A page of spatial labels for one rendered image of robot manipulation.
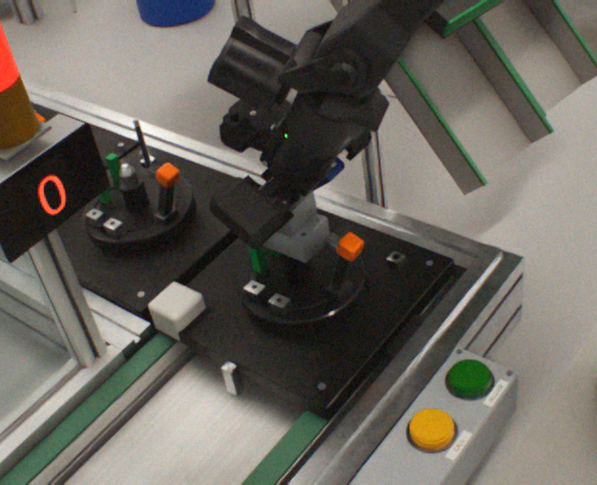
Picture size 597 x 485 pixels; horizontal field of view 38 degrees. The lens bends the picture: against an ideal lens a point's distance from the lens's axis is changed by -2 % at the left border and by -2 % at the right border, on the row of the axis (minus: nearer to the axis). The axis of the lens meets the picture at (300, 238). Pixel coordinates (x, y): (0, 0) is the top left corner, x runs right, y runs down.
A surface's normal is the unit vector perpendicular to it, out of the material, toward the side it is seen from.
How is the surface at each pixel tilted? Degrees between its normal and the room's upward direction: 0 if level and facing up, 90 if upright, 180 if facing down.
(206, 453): 0
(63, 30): 0
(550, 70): 45
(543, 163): 0
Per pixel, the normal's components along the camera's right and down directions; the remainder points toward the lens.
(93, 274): -0.14, -0.75
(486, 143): 0.38, -0.24
